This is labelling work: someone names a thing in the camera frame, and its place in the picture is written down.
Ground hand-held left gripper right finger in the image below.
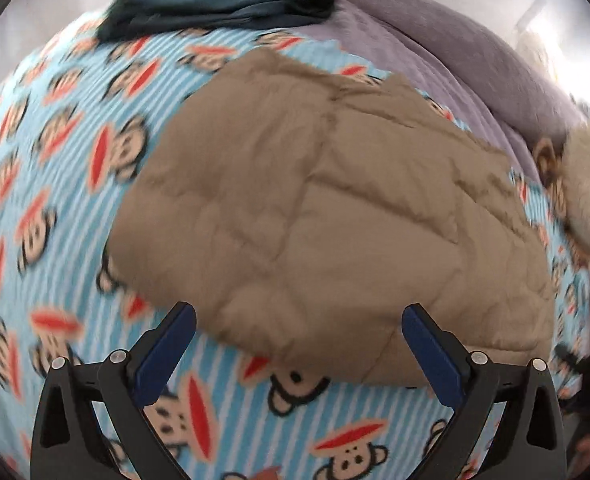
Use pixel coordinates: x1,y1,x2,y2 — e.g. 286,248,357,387
401,302,569,480

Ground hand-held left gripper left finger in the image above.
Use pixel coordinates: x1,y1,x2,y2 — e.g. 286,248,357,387
30,301,198,480

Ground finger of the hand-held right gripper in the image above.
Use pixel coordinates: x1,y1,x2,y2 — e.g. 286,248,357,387
556,342,587,375

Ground tan puffer jacket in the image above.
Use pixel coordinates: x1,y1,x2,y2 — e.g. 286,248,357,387
106,50,556,390

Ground brown braided plush toy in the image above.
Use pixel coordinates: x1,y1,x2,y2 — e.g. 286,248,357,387
531,139,576,226

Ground monkey print striped blanket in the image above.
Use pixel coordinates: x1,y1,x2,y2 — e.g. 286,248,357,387
0,10,590,480

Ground purple fleece blanket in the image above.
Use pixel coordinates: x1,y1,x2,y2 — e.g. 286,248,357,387
162,0,588,191

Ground blue jeans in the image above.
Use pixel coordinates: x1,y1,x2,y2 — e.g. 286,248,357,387
96,0,336,43

